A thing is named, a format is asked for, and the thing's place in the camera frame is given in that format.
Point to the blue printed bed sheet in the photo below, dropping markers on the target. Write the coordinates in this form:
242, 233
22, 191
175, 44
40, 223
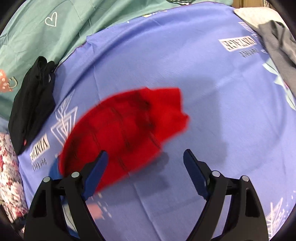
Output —
195, 77

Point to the black folded garment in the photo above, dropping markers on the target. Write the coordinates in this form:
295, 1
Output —
33, 104

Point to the green printed bed sheet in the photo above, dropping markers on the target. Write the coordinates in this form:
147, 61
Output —
54, 29

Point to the grey garment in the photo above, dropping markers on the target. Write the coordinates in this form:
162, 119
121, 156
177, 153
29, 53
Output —
280, 44

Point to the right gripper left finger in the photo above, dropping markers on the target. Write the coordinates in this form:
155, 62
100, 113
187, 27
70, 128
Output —
58, 210

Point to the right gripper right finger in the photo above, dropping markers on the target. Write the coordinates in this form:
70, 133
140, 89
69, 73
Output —
232, 210

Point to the floral quilt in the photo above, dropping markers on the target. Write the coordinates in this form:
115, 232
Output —
12, 193

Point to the red and blue pants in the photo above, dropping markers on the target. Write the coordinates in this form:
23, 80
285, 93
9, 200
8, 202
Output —
131, 127

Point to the white pillow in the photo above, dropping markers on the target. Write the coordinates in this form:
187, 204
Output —
255, 16

